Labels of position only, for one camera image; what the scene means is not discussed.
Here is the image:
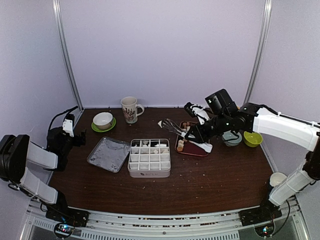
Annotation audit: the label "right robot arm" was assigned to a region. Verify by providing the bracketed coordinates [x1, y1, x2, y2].
[182, 89, 320, 221]

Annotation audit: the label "front aluminium rail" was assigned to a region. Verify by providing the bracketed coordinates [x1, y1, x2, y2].
[19, 194, 311, 240]

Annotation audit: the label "right aluminium frame post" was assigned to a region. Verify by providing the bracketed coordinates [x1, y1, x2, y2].
[243, 0, 273, 105]

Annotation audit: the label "left aluminium frame post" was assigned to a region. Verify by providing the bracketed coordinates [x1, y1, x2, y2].
[52, 0, 84, 111]

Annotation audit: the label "grey blue small bowl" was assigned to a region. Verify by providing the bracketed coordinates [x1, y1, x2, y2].
[222, 131, 243, 147]

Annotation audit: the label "red chocolate tray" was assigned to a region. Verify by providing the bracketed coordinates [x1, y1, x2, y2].
[174, 121, 209, 157]

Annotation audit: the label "seashell coral mug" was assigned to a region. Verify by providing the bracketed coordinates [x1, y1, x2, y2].
[120, 96, 145, 124]

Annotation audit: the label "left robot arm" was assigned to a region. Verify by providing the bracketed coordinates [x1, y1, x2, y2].
[0, 109, 86, 222]

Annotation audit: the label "green saucer plate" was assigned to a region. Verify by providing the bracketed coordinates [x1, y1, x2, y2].
[91, 117, 117, 133]

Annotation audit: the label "aluminium frame post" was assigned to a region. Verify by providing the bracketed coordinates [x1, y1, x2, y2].
[52, 0, 84, 111]
[243, 0, 273, 105]

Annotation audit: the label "bunny tin lid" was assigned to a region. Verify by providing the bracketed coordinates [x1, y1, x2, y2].
[87, 137, 131, 173]

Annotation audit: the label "tin box with dividers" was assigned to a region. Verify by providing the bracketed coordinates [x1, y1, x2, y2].
[127, 138, 171, 178]

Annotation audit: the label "white handled tongs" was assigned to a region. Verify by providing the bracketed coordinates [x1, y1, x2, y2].
[160, 118, 213, 153]

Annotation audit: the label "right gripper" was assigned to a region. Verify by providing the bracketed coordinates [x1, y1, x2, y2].
[184, 112, 231, 144]

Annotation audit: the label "green small bowl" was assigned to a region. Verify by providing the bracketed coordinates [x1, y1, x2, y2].
[243, 131, 263, 148]

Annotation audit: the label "white ceramic bowl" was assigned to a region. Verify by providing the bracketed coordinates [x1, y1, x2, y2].
[93, 112, 114, 130]

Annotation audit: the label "white cup near base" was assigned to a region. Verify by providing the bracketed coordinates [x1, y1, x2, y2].
[268, 172, 287, 189]

